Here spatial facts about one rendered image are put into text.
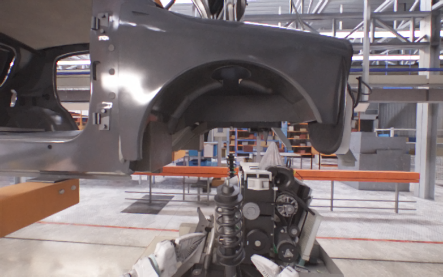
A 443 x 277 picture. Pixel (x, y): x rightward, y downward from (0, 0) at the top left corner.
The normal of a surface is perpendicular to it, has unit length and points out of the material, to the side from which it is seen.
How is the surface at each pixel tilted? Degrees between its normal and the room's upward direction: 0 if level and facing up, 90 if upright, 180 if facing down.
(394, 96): 90
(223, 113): 90
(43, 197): 90
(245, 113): 90
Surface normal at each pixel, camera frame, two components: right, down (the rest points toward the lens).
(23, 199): 1.00, 0.01
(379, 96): -0.07, 0.02
